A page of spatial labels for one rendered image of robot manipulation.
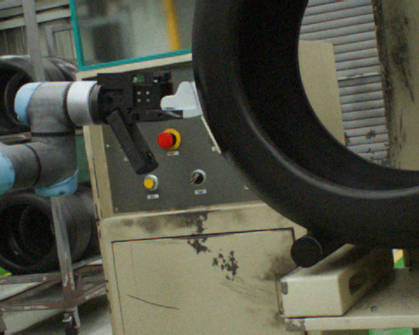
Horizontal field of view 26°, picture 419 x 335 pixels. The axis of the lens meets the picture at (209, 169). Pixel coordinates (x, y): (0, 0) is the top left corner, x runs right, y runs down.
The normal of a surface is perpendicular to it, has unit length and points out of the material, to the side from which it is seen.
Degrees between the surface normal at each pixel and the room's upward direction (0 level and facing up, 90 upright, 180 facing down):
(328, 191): 100
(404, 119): 90
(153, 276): 90
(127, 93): 90
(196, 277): 90
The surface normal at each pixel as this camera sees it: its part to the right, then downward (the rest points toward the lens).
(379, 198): -0.38, 0.29
